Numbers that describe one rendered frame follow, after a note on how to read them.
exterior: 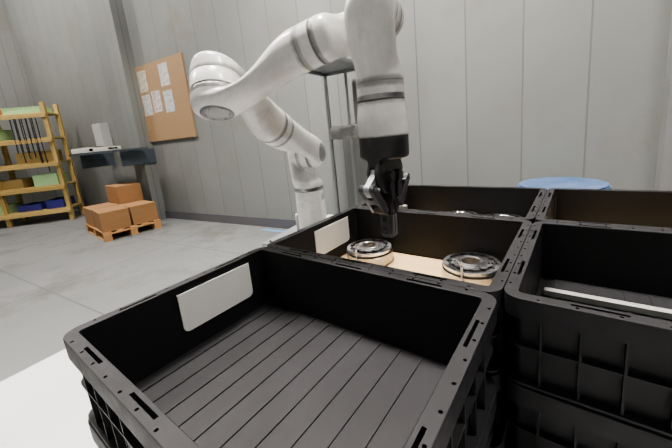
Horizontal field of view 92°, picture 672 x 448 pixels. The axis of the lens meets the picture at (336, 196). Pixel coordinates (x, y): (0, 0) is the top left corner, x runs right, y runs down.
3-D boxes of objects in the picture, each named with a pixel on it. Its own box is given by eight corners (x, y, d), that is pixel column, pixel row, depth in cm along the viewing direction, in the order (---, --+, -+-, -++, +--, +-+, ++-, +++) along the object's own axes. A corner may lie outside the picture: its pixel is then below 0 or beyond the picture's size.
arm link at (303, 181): (281, 140, 95) (289, 196, 99) (311, 138, 92) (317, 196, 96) (295, 137, 104) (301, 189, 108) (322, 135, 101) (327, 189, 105)
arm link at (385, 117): (358, 137, 57) (355, 101, 56) (418, 132, 50) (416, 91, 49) (326, 141, 50) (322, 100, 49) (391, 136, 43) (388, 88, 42)
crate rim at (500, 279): (264, 257, 60) (262, 245, 60) (353, 215, 83) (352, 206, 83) (500, 314, 36) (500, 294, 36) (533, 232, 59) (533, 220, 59)
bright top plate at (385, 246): (338, 253, 72) (338, 250, 72) (361, 238, 80) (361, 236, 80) (378, 260, 66) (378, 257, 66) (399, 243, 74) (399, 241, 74)
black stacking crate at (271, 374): (86, 422, 39) (61, 338, 37) (271, 304, 62) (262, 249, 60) (366, 818, 15) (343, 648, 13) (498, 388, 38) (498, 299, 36)
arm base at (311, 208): (295, 243, 104) (288, 192, 100) (311, 233, 112) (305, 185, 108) (319, 246, 100) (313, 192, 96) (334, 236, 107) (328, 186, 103)
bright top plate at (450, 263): (434, 270, 59) (434, 267, 59) (453, 251, 67) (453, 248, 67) (494, 282, 53) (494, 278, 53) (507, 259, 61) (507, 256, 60)
